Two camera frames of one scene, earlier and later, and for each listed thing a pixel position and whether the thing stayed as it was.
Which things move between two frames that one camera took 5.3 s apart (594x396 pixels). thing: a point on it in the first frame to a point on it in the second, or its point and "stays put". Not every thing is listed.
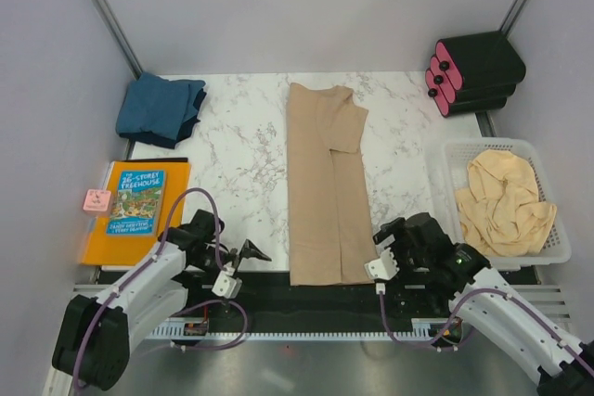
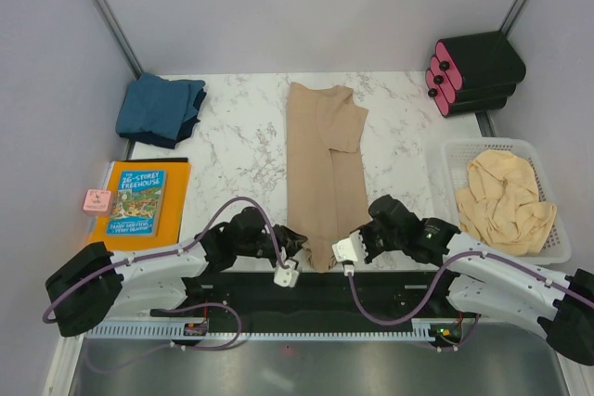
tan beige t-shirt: (330, 234) stays put
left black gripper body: (208, 261) to (283, 239)
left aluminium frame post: (106, 11) stays put
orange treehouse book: (144, 195) stays put
